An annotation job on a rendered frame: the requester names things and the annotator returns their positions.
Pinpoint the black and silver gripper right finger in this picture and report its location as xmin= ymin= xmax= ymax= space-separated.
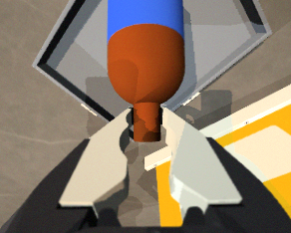
xmin=160 ymin=107 xmax=291 ymax=233

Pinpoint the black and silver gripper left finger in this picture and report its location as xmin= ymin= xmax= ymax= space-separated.
xmin=5 ymin=107 xmax=134 ymax=233

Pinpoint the yellow bottle crate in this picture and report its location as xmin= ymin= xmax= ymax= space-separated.
xmin=156 ymin=104 xmax=291 ymax=226

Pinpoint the brown bottle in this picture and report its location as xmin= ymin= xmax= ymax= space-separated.
xmin=108 ymin=0 xmax=185 ymax=142

